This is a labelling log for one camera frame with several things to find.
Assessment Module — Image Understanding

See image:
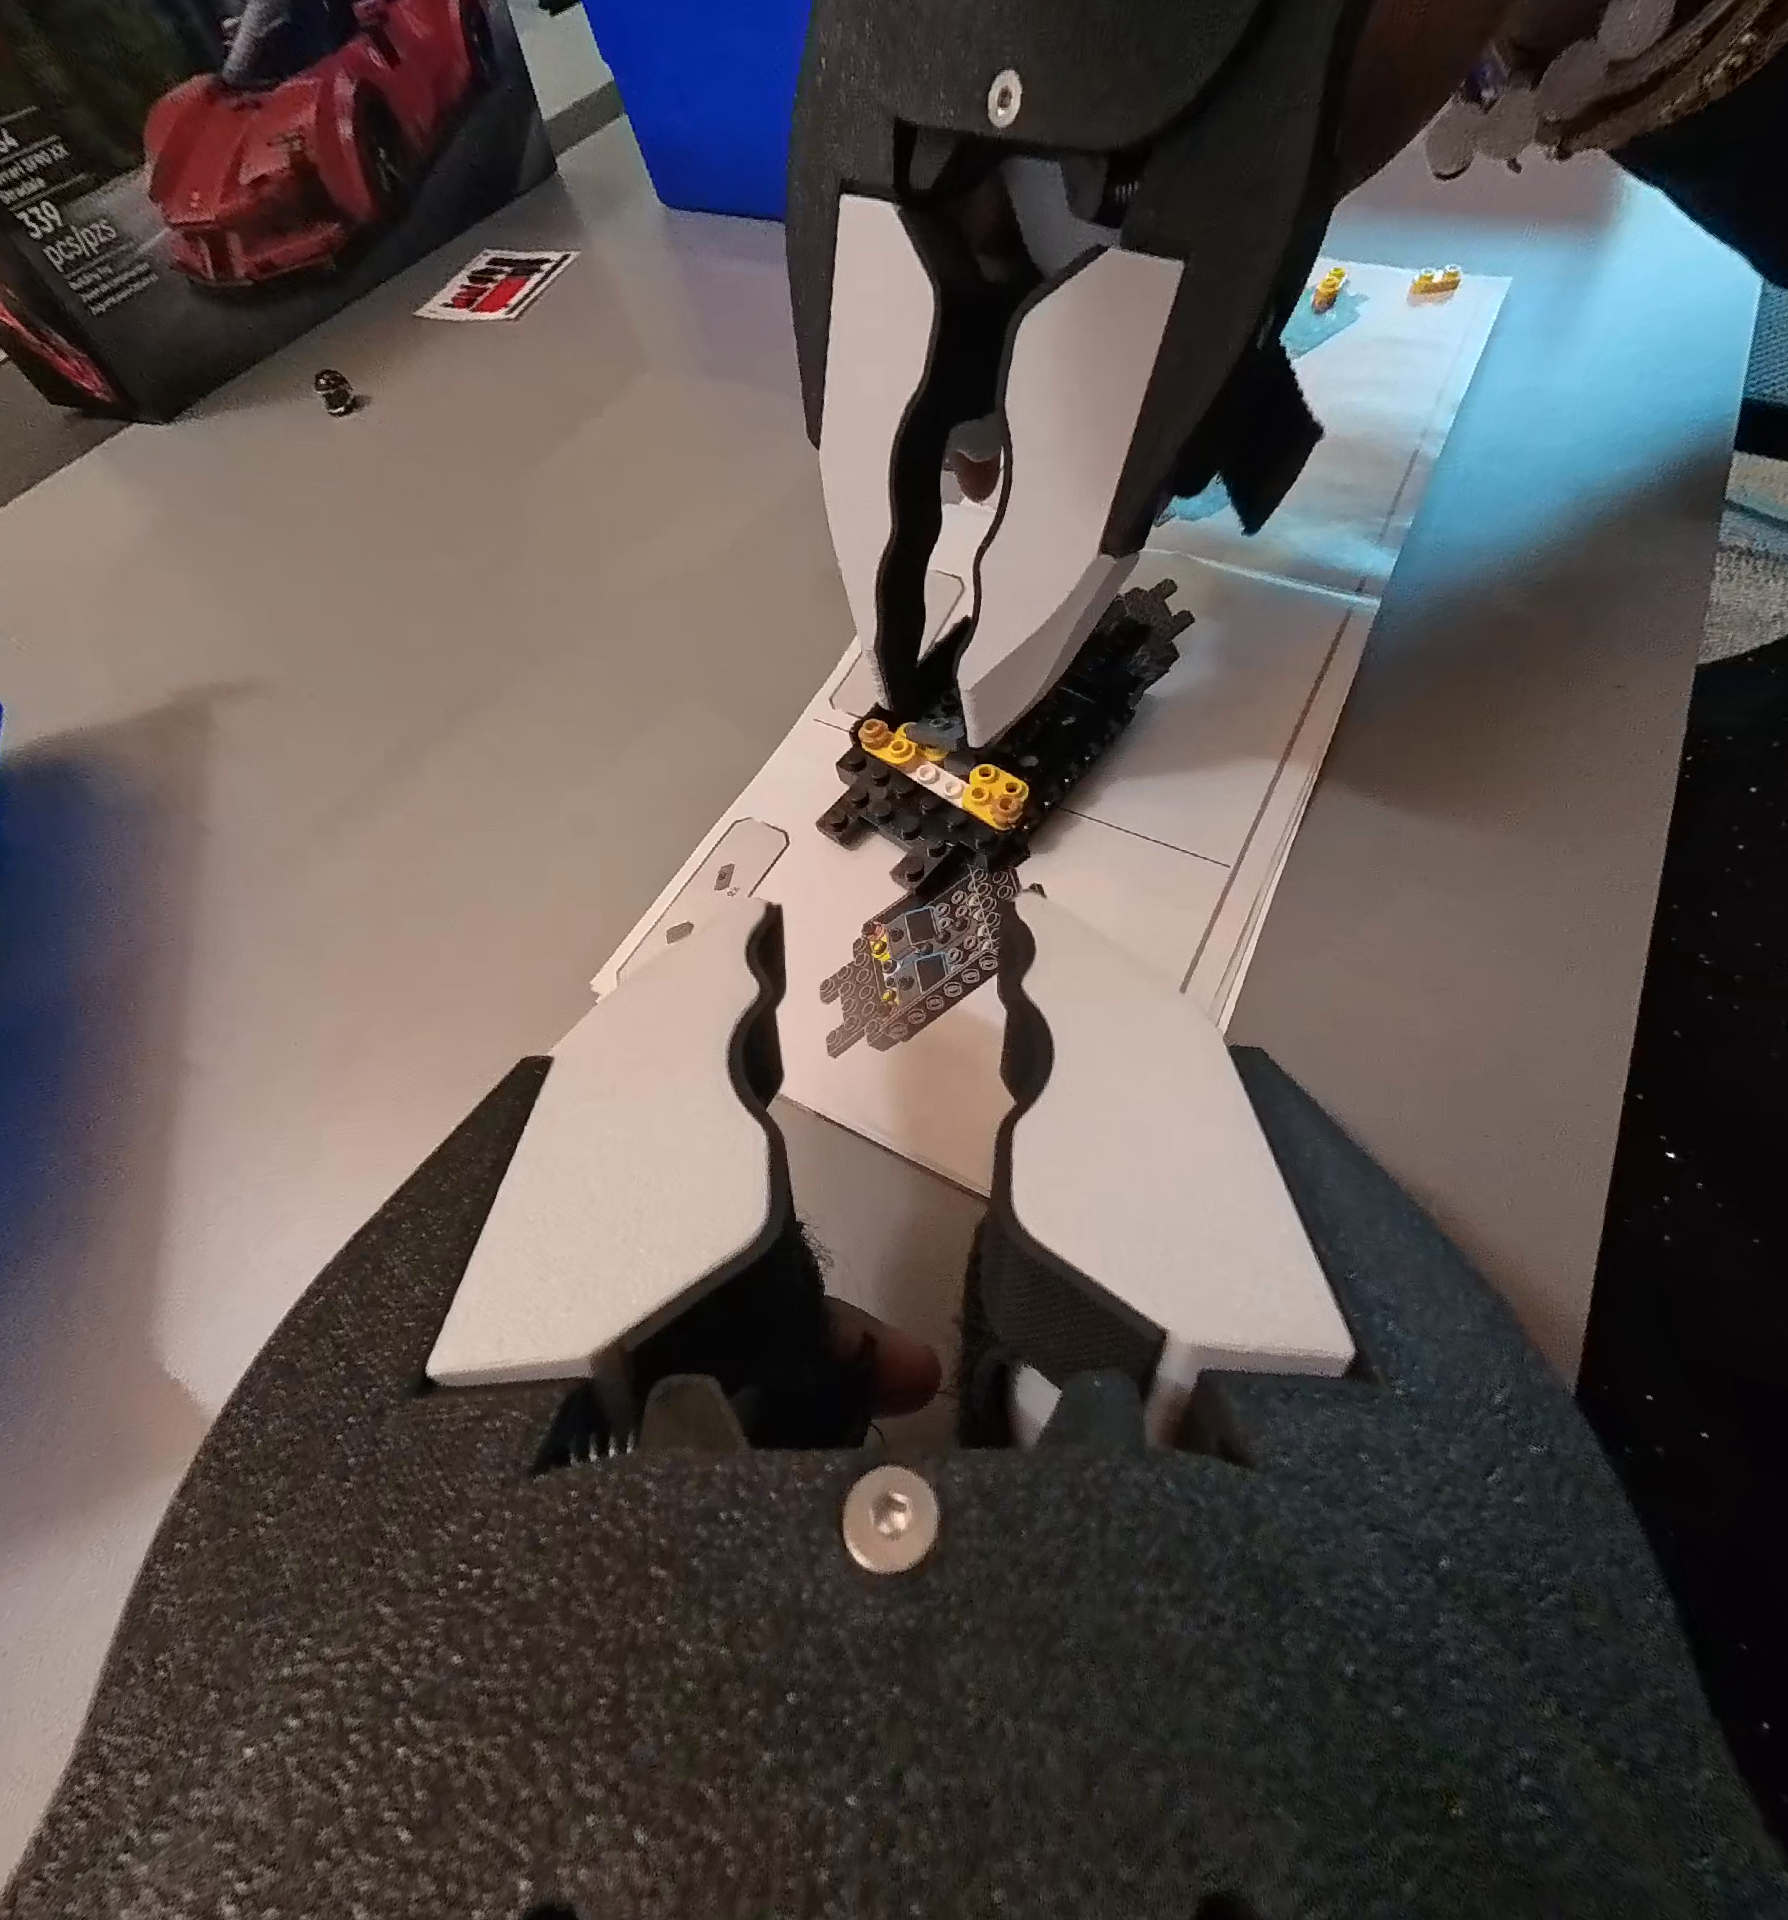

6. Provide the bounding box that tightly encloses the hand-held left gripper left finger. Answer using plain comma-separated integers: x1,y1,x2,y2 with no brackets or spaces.
427,900,796,1397

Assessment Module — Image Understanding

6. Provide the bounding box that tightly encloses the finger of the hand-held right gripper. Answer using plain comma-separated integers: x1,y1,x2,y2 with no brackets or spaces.
819,188,970,719
957,243,1193,750

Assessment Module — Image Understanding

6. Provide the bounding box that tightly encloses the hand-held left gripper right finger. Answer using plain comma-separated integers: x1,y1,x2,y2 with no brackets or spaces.
978,894,1358,1449

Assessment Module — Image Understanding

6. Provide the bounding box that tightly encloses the black lego car chassis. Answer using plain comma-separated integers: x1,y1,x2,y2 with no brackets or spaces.
816,574,1199,889

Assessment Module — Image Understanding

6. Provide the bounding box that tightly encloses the white lego instruction booklet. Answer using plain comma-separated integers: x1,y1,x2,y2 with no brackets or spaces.
588,258,1511,1201

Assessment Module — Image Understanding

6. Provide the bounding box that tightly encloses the red car lego box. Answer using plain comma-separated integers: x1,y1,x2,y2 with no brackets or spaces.
0,0,560,425

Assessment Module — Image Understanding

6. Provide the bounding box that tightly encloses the red black white sticker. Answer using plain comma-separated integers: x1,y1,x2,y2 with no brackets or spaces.
412,243,580,324

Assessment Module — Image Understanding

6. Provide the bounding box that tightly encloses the pale beaded bracelet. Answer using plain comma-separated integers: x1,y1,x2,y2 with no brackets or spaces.
1425,0,1661,186

